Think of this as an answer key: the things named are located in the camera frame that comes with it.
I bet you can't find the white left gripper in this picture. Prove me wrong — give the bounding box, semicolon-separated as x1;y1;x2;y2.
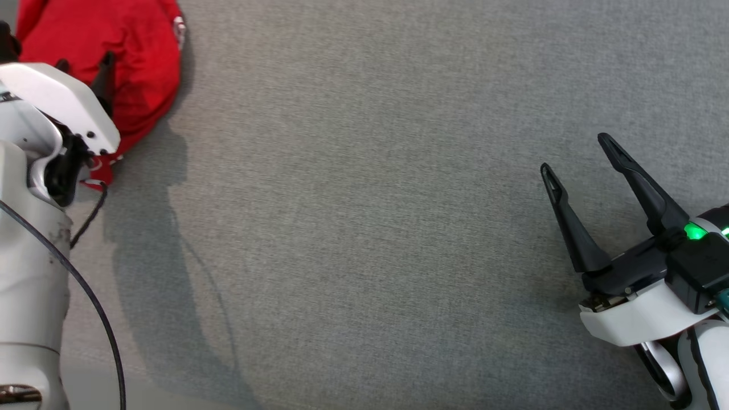
0;51;121;156

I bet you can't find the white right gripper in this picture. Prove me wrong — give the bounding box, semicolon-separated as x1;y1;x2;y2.
539;132;719;348

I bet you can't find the red Bulls 23 jersey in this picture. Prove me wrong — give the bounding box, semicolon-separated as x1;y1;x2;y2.
16;0;187;188

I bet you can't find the thin black left-arm cable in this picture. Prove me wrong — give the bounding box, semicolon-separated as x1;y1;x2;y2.
69;181;109;250

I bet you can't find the black left camera cable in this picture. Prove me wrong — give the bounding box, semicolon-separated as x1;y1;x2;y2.
0;199;127;410

